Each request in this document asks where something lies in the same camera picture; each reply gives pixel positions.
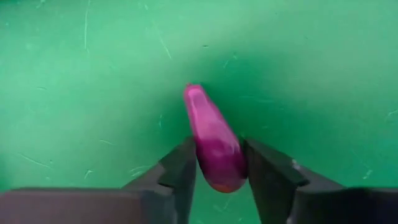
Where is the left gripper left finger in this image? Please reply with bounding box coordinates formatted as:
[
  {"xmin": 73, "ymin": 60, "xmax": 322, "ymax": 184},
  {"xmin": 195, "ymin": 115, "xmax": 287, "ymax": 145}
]
[{"xmin": 0, "ymin": 136, "xmax": 198, "ymax": 224}]

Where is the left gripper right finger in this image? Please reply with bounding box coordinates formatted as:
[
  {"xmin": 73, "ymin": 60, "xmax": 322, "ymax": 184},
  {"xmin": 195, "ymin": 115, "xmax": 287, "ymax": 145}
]
[{"xmin": 243, "ymin": 138, "xmax": 398, "ymax": 224}]

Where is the small purple eggplant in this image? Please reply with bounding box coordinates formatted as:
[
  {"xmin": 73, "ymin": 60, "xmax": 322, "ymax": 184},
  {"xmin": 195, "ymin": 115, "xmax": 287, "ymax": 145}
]
[{"xmin": 183, "ymin": 83, "xmax": 249, "ymax": 194}]

